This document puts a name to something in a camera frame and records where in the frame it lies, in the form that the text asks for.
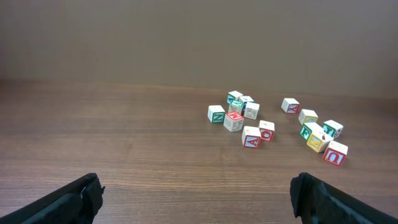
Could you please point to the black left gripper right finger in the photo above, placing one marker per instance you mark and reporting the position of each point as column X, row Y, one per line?
column 316, row 201

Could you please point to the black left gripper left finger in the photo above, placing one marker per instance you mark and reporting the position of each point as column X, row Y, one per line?
column 76, row 202

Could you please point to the red U letter block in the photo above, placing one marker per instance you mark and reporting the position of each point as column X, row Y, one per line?
column 335, row 153

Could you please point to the red A letter block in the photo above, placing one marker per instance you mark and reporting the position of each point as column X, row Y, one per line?
column 251, row 137

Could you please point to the yellow K letter block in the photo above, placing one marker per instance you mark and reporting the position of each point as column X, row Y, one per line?
column 318, row 141

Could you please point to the green F letter block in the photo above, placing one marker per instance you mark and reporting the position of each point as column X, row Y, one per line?
column 308, row 128

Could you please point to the yellow plain top block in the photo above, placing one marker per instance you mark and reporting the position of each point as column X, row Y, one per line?
column 307, row 116

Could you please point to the red O letter block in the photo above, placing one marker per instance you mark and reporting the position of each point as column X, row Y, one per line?
column 267, row 130

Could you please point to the red X letter block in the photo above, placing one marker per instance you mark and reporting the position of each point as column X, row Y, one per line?
column 290, row 105

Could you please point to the white animal picture block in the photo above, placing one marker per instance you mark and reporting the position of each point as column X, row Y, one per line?
column 251, row 110

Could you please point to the red M letter block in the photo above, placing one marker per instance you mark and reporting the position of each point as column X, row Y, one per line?
column 233, row 121

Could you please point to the blue letter block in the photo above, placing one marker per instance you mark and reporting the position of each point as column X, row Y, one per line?
column 245, row 99

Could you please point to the green A letter block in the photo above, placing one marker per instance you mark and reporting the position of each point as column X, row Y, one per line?
column 236, row 106

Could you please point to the green N letter block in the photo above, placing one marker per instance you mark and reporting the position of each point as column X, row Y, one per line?
column 216, row 114

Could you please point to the teal letter block far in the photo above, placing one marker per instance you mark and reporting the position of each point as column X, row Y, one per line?
column 233, row 96

